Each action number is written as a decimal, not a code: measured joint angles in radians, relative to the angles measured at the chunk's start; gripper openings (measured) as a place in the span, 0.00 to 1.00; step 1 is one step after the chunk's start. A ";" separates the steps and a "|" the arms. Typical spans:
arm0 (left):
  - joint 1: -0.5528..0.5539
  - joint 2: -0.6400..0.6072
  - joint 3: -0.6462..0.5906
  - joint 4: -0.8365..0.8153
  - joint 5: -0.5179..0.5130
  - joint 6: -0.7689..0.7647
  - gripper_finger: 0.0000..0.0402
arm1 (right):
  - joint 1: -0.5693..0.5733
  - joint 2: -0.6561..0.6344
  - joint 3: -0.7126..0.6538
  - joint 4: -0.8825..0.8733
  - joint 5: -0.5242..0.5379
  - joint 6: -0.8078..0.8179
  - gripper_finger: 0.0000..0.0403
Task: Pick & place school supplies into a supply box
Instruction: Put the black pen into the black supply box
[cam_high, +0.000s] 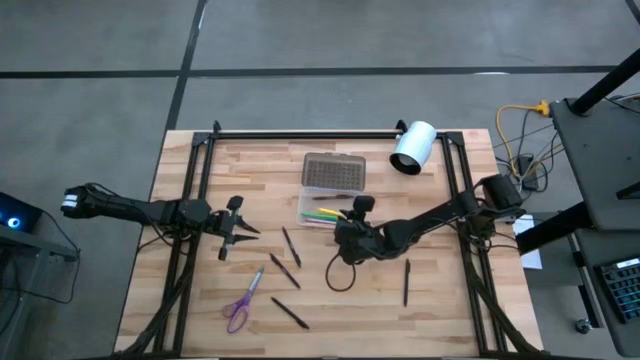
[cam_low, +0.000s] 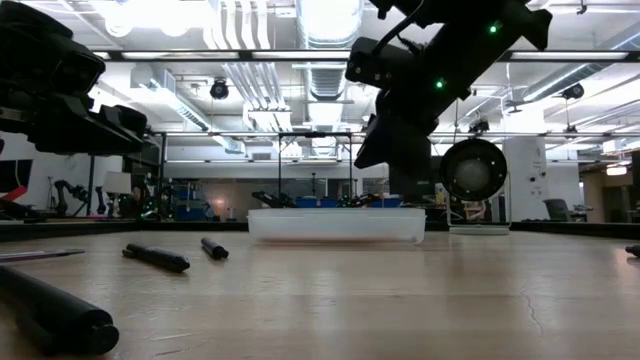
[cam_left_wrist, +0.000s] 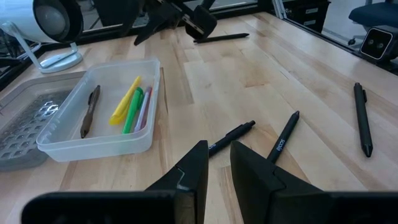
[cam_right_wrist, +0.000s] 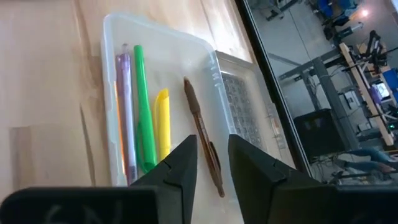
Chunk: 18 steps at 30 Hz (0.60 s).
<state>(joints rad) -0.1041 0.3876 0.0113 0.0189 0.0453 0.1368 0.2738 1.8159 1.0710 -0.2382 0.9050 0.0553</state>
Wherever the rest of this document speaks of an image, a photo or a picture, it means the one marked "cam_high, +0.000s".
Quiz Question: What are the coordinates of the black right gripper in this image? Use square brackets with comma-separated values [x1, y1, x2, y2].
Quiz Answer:
[333, 195, 389, 265]

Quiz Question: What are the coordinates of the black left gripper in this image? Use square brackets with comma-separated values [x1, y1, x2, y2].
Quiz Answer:
[202, 195, 261, 261]

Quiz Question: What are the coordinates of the green highlighter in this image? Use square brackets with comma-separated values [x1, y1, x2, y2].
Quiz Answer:
[300, 211, 340, 223]

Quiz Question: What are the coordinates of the clear plastic supply box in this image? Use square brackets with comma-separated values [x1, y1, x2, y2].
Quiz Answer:
[297, 186, 372, 230]

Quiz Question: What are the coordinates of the translucent grey box lid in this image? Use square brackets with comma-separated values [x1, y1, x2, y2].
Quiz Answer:
[301, 152, 367, 192]

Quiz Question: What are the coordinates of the white paper sheet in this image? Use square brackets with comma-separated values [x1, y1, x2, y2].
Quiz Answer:
[512, 213, 544, 271]

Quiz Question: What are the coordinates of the black power adapter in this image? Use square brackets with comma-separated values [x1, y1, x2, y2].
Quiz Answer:
[516, 153, 540, 191]

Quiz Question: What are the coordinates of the grey side desk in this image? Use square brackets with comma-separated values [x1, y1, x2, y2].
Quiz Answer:
[0, 222, 81, 359]

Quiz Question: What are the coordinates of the black computer with blue light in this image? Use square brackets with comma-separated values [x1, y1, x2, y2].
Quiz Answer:
[0, 192, 44, 234]

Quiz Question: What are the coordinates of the grey cart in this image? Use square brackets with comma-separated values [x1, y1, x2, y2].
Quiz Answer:
[514, 97, 640, 359]

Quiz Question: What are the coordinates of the black keypad device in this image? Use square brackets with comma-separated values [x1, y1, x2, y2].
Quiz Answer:
[594, 257, 640, 324]

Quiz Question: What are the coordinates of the black pole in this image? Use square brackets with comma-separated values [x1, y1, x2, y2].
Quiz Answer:
[569, 47, 640, 116]

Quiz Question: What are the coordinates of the black looped gripper cable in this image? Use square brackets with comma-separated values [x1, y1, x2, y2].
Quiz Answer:
[325, 252, 357, 293]

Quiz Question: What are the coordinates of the black table frame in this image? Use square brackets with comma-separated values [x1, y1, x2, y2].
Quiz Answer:
[152, 119, 509, 357]

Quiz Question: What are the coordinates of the black cable bundle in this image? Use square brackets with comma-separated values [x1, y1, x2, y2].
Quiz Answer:
[462, 232, 544, 357]
[119, 232, 199, 357]

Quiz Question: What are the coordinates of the yellow extension cable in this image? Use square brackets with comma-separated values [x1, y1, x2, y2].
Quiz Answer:
[495, 101, 551, 176]

